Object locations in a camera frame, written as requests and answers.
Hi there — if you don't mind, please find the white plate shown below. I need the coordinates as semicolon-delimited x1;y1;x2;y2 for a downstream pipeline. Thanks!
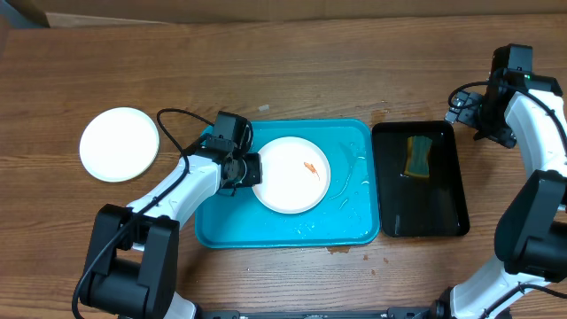
252;136;331;214
79;107;159;183

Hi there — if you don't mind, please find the yellow green sponge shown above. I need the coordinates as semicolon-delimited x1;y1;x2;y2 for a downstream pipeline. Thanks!
403;136;432;178

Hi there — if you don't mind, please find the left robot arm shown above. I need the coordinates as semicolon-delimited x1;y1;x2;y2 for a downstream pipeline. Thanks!
71;112;261;319

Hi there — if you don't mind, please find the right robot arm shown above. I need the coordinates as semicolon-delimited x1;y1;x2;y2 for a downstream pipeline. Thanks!
420;43;566;319

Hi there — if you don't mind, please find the black water tray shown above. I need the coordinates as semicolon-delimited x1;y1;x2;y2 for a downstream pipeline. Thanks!
371;121;470;237

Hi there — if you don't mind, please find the teal plastic tray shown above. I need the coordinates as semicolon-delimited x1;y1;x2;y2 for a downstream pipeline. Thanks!
195;119;380;249

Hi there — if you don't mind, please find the cardboard sheet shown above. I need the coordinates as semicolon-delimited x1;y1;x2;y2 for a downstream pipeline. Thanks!
1;0;566;27

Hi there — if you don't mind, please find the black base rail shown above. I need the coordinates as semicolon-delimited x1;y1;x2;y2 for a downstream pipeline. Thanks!
195;307;439;319

